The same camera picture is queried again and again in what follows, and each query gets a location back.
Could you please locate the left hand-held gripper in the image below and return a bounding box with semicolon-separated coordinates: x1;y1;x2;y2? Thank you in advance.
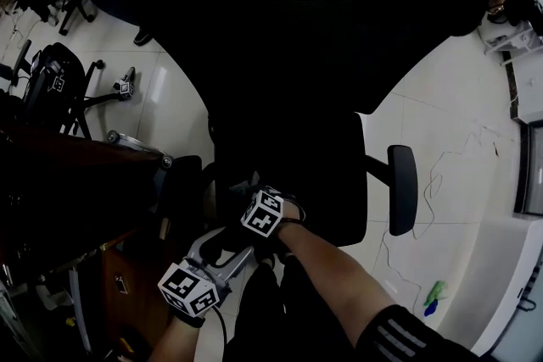
157;226;255;318

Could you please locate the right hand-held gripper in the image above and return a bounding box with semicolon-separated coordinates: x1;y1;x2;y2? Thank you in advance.
240;185;296;238

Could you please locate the person's left forearm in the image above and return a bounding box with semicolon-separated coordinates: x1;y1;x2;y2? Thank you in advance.
148;315;203;362

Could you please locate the person's right forearm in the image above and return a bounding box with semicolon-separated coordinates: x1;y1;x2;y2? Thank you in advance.
275;220;404;347

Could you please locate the person's right hand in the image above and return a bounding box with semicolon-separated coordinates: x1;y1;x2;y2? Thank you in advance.
279;198;306;223

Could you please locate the black left wristband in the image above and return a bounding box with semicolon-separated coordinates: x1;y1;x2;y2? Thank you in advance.
171;304;206;329

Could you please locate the brown wooden cabinet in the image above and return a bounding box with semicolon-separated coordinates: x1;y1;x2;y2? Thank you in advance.
98;224;171;362

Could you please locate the person's black clothing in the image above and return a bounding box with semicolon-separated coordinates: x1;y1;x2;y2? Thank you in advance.
222;253;483;362

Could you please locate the metal and wood service cart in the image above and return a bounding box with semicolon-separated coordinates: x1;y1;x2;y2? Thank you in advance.
0;121;176;270

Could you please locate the idle hand-held gripper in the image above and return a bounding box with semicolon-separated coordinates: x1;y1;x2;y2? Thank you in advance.
112;66;137;103

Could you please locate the black mesh office chair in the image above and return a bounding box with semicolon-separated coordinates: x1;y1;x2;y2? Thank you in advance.
117;0;492;133

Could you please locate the large white appliance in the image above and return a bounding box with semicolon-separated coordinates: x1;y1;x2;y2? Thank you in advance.
431;214;543;358

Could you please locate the black framed glass door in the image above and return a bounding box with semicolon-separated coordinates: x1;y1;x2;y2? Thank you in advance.
514;121;543;218

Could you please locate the black bag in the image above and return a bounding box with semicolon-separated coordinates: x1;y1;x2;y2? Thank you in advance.
501;0;543;36

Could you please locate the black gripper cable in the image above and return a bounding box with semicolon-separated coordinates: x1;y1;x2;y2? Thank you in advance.
210;304;231;354

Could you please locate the thin white floor cable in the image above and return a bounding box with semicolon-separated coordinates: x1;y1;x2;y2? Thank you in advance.
378;130;483;298

